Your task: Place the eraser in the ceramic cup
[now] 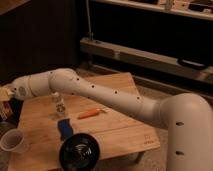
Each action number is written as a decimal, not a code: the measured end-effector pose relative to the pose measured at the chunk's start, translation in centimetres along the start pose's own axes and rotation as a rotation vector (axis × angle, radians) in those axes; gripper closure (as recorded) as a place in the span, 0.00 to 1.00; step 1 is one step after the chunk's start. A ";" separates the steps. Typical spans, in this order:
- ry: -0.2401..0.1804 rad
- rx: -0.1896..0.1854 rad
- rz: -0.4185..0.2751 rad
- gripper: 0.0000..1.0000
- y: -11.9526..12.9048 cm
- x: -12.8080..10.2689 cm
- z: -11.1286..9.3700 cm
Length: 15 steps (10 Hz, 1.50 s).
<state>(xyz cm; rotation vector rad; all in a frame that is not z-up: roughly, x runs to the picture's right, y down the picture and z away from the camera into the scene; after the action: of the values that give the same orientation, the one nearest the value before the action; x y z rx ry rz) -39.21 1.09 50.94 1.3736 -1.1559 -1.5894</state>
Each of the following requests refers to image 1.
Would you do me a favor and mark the small white bottle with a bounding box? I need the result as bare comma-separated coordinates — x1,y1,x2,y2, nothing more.
51,92,67,117

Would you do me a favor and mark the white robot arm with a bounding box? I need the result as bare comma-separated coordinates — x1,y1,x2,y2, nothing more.
0,68,213,171

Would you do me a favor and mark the blue eraser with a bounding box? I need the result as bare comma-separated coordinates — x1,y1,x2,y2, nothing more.
57,119,73,140

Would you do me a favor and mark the orange carrot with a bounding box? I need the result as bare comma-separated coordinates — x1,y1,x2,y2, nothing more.
78,108,100,119

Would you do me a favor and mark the black case handle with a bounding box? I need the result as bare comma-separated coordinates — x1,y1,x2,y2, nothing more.
177,59,209,70

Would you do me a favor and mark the wooden shelf board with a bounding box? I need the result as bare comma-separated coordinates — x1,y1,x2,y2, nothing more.
93,0,213,21

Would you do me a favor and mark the black ceramic cup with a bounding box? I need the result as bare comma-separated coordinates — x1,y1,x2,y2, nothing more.
59,133,100,171

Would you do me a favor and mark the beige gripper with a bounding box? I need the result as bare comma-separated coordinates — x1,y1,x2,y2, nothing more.
0,85,22,120

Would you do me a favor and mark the long grey case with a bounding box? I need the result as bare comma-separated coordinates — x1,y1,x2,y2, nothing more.
80,37,213,84

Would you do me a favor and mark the metal vertical pole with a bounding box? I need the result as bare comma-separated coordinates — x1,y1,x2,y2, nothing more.
86,0,94,41

